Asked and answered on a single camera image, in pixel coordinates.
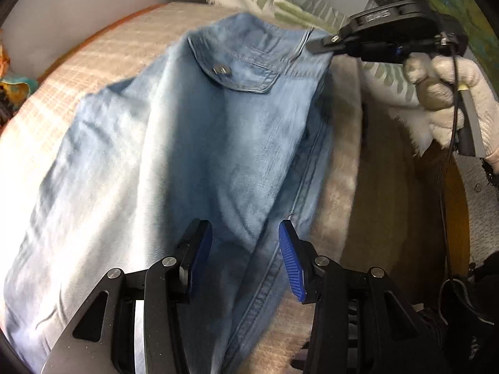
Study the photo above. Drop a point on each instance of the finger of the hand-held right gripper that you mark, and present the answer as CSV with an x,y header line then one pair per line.
x,y
323,44

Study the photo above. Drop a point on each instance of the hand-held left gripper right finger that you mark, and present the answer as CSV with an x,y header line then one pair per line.
x,y
290,261

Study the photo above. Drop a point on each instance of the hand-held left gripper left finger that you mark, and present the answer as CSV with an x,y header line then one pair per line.
x,y
200,253

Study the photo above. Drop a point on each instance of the light blue denim pants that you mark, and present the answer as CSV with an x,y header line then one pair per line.
x,y
156,144

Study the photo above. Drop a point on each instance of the person's right hand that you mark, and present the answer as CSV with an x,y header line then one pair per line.
x,y
483,97

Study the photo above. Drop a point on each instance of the wooden board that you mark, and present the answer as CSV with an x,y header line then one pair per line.
x,y
458,210

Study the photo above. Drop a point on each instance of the dark cloth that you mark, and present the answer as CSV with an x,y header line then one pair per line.
x,y
475,319

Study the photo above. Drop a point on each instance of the beige checked blanket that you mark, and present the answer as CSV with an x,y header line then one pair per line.
x,y
97,54

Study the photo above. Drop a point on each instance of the orange patterned scarf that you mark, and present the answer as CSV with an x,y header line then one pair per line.
x,y
15,89

